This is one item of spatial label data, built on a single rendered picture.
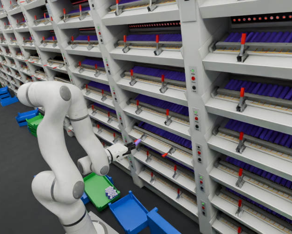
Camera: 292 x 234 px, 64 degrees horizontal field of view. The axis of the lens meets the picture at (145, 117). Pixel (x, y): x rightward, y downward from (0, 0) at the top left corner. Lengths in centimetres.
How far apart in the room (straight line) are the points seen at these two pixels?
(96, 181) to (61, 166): 112
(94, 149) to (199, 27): 69
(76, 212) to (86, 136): 34
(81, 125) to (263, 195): 86
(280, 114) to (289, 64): 19
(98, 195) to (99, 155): 93
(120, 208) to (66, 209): 85
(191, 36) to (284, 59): 35
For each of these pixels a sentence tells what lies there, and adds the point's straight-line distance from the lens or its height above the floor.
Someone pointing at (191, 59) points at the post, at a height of 113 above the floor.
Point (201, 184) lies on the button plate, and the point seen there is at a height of 44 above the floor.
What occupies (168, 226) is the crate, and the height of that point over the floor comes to 20.
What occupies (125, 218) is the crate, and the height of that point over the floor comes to 0.
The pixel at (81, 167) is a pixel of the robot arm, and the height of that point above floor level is 71.
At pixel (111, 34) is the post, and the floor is 123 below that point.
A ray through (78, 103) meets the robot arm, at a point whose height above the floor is 103.
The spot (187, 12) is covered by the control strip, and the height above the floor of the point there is 131.
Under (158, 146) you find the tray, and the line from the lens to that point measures 150.
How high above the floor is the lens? 138
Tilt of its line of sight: 26 degrees down
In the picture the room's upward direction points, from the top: 11 degrees counter-clockwise
